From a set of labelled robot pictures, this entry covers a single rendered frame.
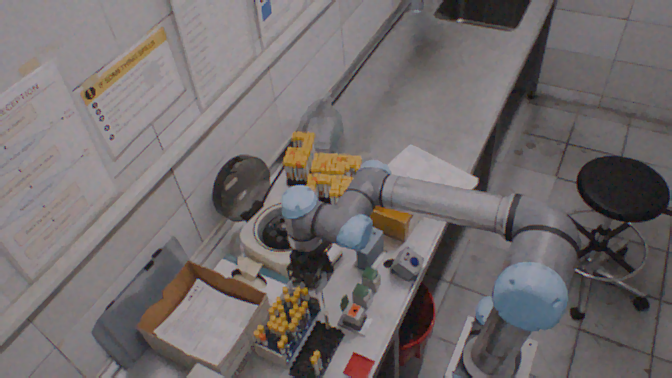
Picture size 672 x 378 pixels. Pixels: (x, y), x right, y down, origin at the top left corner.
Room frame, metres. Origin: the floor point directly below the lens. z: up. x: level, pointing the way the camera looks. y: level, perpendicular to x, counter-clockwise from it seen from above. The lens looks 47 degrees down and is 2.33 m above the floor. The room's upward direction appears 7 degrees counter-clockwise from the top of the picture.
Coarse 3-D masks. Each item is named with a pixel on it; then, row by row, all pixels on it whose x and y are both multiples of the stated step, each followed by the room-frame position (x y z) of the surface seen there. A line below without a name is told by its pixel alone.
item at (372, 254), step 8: (376, 232) 1.06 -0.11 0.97; (376, 240) 1.03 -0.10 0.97; (368, 248) 1.01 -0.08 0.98; (376, 248) 1.03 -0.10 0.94; (360, 256) 1.00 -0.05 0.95; (368, 256) 0.99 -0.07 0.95; (376, 256) 1.03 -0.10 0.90; (360, 264) 1.00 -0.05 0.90; (368, 264) 0.99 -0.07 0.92; (376, 264) 1.01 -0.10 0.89
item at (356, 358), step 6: (354, 354) 0.72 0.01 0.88; (360, 354) 0.71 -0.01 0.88; (354, 360) 0.70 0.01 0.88; (360, 360) 0.70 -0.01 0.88; (366, 360) 0.70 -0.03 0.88; (372, 360) 0.69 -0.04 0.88; (348, 366) 0.69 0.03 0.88; (354, 366) 0.68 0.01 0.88; (360, 366) 0.68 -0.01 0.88; (366, 366) 0.68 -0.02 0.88; (372, 366) 0.68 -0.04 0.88; (342, 372) 0.67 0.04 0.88; (348, 372) 0.67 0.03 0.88; (354, 372) 0.67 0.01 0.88; (360, 372) 0.66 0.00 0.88; (366, 372) 0.66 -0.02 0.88
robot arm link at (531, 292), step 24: (528, 240) 0.56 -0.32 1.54; (552, 240) 0.55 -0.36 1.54; (504, 264) 0.54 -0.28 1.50; (528, 264) 0.51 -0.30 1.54; (552, 264) 0.51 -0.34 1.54; (504, 288) 0.49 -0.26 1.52; (528, 288) 0.47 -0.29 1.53; (552, 288) 0.47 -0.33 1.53; (504, 312) 0.47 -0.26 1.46; (528, 312) 0.46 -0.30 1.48; (552, 312) 0.44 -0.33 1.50; (480, 336) 0.54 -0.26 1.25; (504, 336) 0.49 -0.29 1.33; (528, 336) 0.49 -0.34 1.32; (480, 360) 0.51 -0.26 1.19; (504, 360) 0.49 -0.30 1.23
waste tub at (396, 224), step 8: (376, 208) 1.19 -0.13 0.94; (384, 208) 1.23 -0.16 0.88; (376, 216) 1.15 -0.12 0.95; (384, 216) 1.13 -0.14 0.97; (392, 216) 1.19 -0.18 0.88; (400, 216) 1.19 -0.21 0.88; (408, 216) 1.11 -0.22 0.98; (416, 216) 1.15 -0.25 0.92; (376, 224) 1.15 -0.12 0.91; (384, 224) 1.13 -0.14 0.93; (392, 224) 1.11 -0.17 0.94; (400, 224) 1.10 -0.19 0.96; (408, 224) 1.10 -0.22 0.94; (416, 224) 1.15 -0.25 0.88; (384, 232) 1.13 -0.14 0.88; (392, 232) 1.11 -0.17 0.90; (400, 232) 1.10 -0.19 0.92; (408, 232) 1.10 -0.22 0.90; (400, 240) 1.10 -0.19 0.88
